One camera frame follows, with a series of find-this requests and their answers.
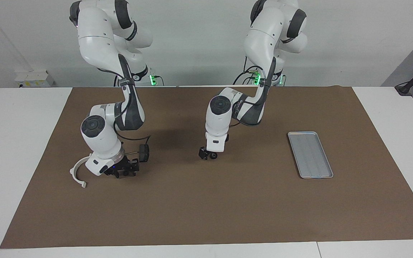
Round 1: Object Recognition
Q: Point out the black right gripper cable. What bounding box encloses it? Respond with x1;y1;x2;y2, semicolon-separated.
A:
113;125;152;155

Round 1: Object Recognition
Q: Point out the white power strip box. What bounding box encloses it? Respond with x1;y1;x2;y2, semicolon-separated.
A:
14;70;55;88

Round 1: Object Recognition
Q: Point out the grey metal tray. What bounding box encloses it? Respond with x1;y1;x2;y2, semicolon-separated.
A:
288;131;334;179

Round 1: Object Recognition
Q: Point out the black left arm base cable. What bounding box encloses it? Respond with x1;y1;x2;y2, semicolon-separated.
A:
233;56;264;86

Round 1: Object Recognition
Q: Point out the brown table mat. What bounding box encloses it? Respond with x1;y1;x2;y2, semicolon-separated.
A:
0;86;413;249

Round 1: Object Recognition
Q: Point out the white curved plastic bracket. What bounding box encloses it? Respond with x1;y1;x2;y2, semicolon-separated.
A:
70;156;92;189

